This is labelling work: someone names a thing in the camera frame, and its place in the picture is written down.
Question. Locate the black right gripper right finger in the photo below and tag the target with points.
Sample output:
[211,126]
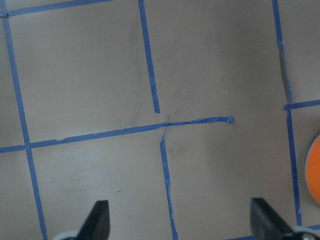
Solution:
[266,224]

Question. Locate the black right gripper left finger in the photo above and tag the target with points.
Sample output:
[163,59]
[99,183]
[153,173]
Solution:
[97,224]

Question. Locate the orange can with silver lid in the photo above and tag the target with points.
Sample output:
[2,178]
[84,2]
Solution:
[312,170]

